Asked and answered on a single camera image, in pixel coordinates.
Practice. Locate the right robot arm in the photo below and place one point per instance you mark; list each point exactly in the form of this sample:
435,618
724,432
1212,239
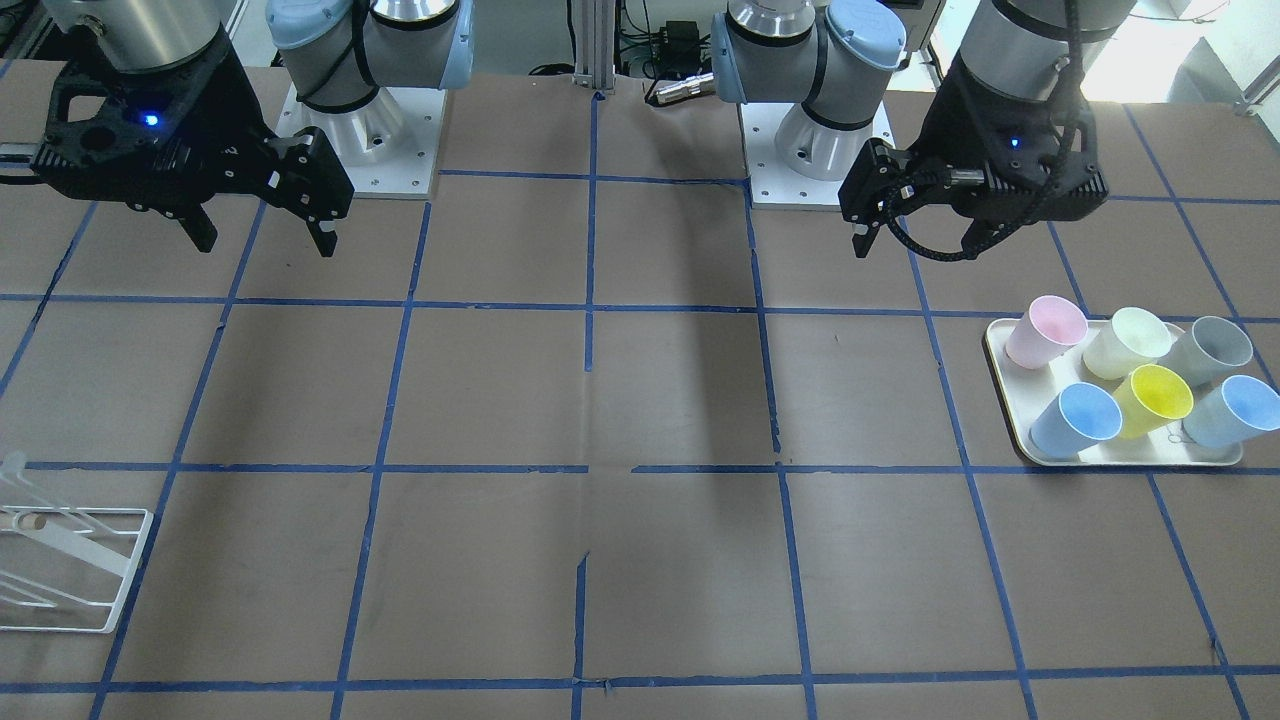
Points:
339,53

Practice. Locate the blue plastic cup front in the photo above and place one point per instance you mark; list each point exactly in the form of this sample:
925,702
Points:
1241,408
1081,416

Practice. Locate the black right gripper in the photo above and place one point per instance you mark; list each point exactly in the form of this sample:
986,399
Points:
228,112

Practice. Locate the silver cable connector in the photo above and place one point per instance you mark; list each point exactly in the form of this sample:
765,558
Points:
686,89

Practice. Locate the pink plastic cup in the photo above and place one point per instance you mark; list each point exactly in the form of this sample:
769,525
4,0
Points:
1050,327

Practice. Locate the aluminium frame post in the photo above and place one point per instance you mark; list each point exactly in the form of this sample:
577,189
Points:
594,37

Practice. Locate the yellow plastic cup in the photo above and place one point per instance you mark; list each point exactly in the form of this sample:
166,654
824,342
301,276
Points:
1151,397

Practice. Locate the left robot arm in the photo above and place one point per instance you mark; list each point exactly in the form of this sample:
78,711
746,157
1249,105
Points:
836,60

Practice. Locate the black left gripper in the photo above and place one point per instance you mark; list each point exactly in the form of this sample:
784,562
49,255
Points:
951,128

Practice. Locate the black power adapter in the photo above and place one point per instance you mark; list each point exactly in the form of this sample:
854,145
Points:
679,38

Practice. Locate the white wire rack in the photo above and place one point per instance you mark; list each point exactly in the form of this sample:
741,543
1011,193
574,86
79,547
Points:
65,568

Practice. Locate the pale green plastic cup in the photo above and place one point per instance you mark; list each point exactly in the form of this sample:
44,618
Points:
1132,337

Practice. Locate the grey plastic cup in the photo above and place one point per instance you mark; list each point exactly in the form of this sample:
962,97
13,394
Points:
1212,348

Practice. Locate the cream plastic tray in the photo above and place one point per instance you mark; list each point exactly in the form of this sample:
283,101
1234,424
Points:
1024,395

